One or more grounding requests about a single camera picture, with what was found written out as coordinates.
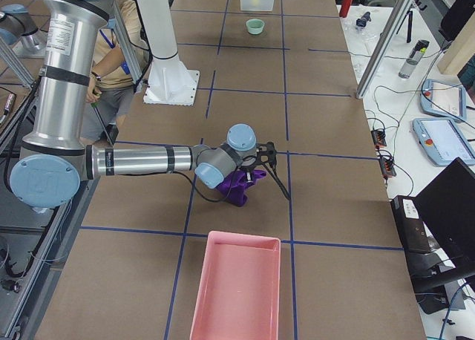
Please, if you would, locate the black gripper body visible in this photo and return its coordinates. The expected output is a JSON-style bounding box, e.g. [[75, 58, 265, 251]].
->
[[240, 155, 257, 177]]

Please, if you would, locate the purple microfiber cloth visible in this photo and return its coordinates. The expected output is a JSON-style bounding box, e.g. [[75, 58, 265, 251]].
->
[[215, 169, 267, 207]]

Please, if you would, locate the pale green ceramic bowl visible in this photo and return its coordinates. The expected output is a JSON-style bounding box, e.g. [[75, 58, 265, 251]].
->
[[246, 19, 265, 35]]

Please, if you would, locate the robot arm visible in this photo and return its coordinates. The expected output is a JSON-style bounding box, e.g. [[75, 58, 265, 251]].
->
[[9, 0, 258, 208]]

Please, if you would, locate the pink plastic tray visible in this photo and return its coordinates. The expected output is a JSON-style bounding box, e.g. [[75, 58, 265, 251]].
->
[[189, 231, 281, 339]]

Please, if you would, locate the seated person in beige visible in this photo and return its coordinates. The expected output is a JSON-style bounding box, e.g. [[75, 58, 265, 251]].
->
[[79, 0, 150, 141]]

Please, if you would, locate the teach pendant near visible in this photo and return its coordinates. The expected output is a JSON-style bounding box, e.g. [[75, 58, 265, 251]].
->
[[412, 117, 474, 166]]

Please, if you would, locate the teach pendant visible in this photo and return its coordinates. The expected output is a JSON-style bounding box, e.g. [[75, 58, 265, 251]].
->
[[420, 79, 467, 122], [412, 117, 474, 166]]

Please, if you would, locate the clear water bottle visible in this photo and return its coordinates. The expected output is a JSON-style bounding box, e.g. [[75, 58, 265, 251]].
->
[[398, 39, 430, 79]]

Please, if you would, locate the black monitor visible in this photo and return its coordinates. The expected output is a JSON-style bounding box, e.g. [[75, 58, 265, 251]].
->
[[390, 158, 474, 314]]

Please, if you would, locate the teach pendant far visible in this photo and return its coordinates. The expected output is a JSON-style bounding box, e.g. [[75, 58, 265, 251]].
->
[[420, 79, 467, 122]]

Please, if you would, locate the black camera cable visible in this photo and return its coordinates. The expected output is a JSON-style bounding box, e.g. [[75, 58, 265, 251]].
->
[[174, 157, 292, 203]]

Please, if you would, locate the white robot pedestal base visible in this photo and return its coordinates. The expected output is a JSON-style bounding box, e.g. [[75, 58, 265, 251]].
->
[[137, 0, 200, 106]]

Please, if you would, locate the green handled tool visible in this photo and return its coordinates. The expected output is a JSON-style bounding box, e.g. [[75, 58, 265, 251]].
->
[[91, 102, 114, 146]]

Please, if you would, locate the aluminium frame post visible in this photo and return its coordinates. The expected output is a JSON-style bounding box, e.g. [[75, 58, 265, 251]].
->
[[356, 0, 413, 99]]

